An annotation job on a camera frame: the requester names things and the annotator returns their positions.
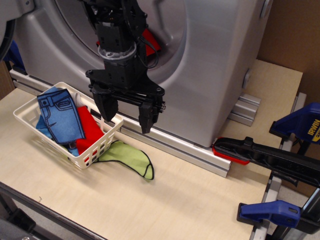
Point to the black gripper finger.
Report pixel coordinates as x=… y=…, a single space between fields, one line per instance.
x=105 y=102
x=148 y=115

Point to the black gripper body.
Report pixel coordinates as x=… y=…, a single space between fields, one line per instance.
x=129 y=82

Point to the red felt cloth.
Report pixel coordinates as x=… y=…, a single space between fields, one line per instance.
x=92 y=131
x=154 y=45

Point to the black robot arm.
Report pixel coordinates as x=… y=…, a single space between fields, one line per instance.
x=119 y=26

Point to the grey toy washing machine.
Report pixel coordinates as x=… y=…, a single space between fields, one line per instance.
x=207 y=49

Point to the washing machine door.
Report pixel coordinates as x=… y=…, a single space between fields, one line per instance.
x=10 y=11

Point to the red felt cloth in basket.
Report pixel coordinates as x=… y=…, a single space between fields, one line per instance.
x=92 y=131

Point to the green felt sock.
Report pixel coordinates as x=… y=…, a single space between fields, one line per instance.
x=130 y=157

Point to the blue felt jeans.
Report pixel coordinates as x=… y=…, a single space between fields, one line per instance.
x=61 y=116

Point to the light blue felt cloth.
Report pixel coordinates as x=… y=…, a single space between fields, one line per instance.
x=41 y=126

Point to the white plastic basket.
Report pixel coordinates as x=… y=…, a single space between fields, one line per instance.
x=71 y=148

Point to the short aluminium profile block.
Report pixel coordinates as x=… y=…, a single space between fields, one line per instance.
x=245 y=109

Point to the blue Irwin clamp upper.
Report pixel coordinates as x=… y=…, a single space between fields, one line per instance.
x=304 y=123

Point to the blue clamp lower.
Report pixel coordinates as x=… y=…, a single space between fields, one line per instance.
x=279 y=212

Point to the black red bar clamp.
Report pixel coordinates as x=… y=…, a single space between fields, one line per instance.
x=283 y=164

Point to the aluminium rail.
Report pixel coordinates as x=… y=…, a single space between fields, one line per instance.
x=175 y=150

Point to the black metal table frame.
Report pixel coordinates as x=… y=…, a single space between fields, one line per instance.
x=22 y=218

